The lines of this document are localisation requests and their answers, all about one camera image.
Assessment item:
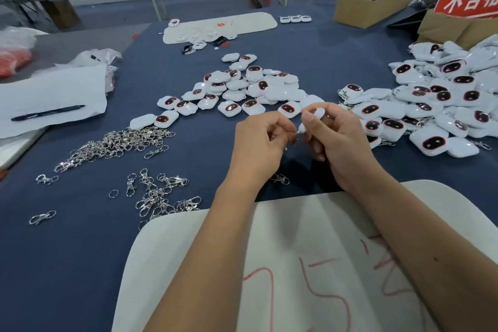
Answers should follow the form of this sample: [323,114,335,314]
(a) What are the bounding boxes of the white plastic bag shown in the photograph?
[0,26,48,50]

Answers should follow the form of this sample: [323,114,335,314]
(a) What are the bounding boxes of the black pen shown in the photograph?
[11,104,87,122]

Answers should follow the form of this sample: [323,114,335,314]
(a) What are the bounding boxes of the person's left forearm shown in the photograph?
[144,182,269,332]

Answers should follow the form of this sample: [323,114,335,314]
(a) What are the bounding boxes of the person's left hand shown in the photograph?
[222,112,298,192]

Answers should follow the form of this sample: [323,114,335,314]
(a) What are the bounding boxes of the flat brown cardboard box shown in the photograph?
[418,9,498,50]

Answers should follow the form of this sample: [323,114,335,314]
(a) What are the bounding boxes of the white foam board red marks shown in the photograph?
[112,179,498,332]

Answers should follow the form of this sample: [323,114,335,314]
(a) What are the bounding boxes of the long white foam board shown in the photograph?
[162,12,278,45]

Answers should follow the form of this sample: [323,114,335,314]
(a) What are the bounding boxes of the orange bag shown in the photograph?
[0,48,34,78]

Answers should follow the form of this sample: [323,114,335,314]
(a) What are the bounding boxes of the person's right hand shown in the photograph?
[299,102,386,192]

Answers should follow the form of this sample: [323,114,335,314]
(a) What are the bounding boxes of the white tag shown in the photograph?
[298,107,327,135]

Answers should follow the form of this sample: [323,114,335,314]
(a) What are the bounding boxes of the white paper sheet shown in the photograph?
[0,65,108,140]

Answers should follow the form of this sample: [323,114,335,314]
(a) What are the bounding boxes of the person's right forearm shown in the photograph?
[350,171,498,332]

